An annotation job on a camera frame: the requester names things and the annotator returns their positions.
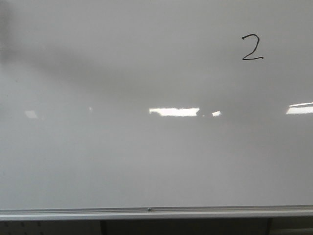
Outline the dark table under whiteboard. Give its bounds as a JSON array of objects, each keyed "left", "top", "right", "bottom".
[{"left": 0, "top": 216, "right": 313, "bottom": 235}]

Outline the white whiteboard with aluminium frame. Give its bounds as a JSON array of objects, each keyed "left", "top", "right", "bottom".
[{"left": 0, "top": 0, "right": 313, "bottom": 221}]

